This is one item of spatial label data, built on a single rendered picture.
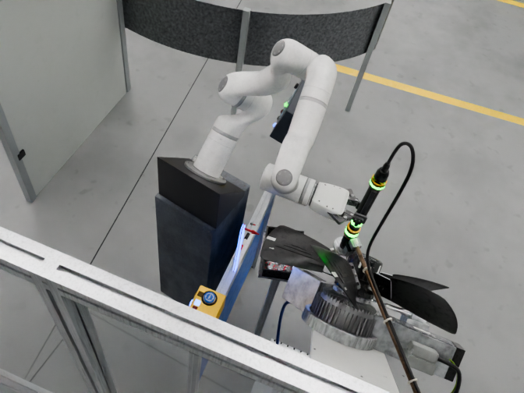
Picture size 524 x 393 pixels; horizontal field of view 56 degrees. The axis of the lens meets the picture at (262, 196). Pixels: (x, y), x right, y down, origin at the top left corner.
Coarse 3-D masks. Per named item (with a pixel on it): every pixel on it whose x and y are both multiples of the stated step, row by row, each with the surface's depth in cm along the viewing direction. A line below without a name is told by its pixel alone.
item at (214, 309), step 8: (200, 288) 171; (216, 296) 170; (224, 296) 171; (192, 304) 167; (200, 304) 168; (208, 304) 168; (216, 304) 169; (224, 304) 175; (208, 312) 167; (216, 312) 167
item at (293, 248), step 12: (276, 228) 183; (288, 228) 183; (264, 240) 176; (276, 240) 176; (288, 240) 177; (300, 240) 177; (312, 240) 178; (264, 252) 170; (276, 252) 172; (288, 252) 172; (300, 252) 173; (312, 252) 173; (288, 264) 169; (300, 264) 170; (312, 264) 170
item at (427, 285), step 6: (396, 276) 175; (402, 276) 175; (408, 276) 175; (414, 282) 179; (420, 282) 179; (426, 282) 178; (432, 282) 177; (426, 288) 184; (432, 288) 183; (438, 288) 181; (444, 288) 180
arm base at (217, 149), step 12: (216, 132) 196; (204, 144) 200; (216, 144) 197; (228, 144) 198; (204, 156) 198; (216, 156) 198; (228, 156) 201; (192, 168) 197; (204, 168) 199; (216, 168) 200; (216, 180) 199
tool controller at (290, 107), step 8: (296, 88) 220; (296, 96) 211; (288, 104) 210; (296, 104) 208; (288, 112) 205; (280, 120) 210; (288, 120) 208; (280, 128) 213; (288, 128) 211; (272, 136) 219; (280, 136) 217
